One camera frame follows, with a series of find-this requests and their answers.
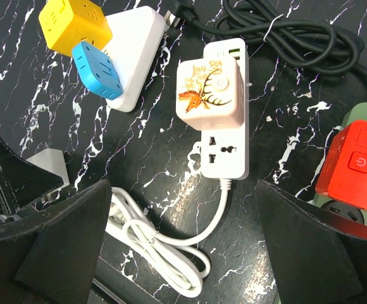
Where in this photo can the blue plug adapter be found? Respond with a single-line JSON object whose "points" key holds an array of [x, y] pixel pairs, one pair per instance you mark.
{"points": [[96, 71]]}

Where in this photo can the white cube charger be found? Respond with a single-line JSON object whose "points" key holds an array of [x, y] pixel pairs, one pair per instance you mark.
{"points": [[53, 161]]}

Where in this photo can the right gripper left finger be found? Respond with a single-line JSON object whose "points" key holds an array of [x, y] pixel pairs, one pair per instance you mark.
{"points": [[51, 255]]}

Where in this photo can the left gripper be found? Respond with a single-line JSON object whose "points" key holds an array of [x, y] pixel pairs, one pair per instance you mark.
{"points": [[21, 182]]}

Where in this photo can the white triangular power strip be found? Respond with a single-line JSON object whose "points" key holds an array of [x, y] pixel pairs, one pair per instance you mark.
{"points": [[137, 34]]}

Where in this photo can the white rectangular power strip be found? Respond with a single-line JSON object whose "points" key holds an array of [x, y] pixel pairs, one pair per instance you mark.
{"points": [[225, 152]]}

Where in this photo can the beige cube socket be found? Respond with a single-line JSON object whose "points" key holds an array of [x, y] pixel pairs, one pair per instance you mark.
{"points": [[210, 93]]}

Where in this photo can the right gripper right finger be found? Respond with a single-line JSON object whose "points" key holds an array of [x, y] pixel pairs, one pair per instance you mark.
{"points": [[316, 255]]}

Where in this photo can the yellow cube socket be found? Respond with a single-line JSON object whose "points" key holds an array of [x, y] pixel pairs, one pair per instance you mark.
{"points": [[66, 23]]}

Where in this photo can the green power strip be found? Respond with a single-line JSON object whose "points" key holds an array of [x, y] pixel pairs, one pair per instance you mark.
{"points": [[359, 112]]}

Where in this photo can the red cube socket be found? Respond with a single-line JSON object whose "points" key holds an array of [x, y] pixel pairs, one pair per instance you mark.
{"points": [[343, 176]]}

